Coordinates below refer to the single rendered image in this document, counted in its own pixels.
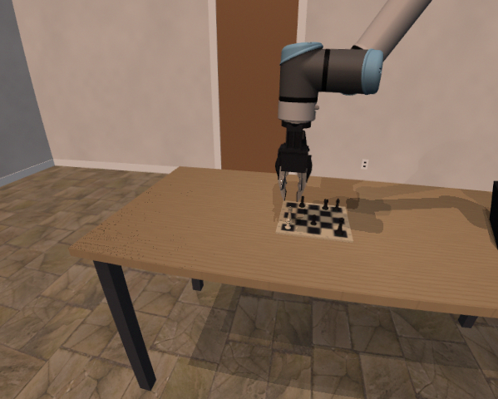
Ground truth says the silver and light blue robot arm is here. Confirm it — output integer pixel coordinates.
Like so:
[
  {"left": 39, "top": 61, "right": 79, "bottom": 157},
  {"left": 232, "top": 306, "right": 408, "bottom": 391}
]
[{"left": 278, "top": 0, "right": 432, "bottom": 124}]

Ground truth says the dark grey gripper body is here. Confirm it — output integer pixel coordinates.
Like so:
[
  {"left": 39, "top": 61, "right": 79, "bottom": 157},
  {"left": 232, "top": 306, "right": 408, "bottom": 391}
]
[{"left": 277, "top": 121, "right": 311, "bottom": 173}]

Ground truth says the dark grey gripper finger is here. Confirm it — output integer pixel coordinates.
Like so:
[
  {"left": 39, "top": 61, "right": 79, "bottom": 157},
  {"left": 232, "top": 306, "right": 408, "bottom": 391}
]
[
  {"left": 275, "top": 158, "right": 288, "bottom": 201},
  {"left": 297, "top": 155, "right": 313, "bottom": 202}
]

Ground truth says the black and tan chessboard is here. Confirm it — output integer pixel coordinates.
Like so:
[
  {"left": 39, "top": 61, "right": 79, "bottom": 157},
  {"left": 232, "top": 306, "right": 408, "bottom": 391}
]
[{"left": 275, "top": 200, "right": 353, "bottom": 243}]

